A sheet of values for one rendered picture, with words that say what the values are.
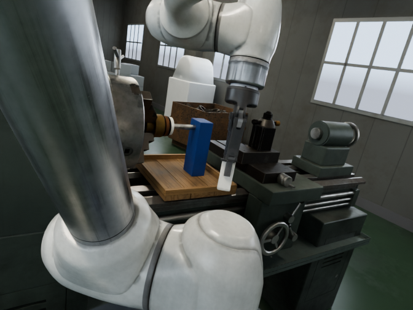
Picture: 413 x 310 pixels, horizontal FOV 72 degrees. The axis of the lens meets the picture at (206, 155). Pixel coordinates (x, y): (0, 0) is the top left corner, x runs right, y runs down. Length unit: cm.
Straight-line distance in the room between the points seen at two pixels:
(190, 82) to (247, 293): 487
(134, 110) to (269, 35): 44
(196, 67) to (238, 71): 475
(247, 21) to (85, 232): 49
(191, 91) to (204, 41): 462
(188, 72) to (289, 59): 178
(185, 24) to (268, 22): 17
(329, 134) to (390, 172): 234
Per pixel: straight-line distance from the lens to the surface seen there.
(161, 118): 103
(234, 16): 65
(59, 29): 25
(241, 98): 62
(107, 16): 1094
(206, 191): 104
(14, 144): 73
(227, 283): 47
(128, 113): 86
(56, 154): 31
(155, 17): 67
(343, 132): 171
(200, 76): 540
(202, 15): 62
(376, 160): 395
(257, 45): 63
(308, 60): 452
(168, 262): 49
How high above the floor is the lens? 131
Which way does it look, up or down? 17 degrees down
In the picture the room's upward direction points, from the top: 10 degrees clockwise
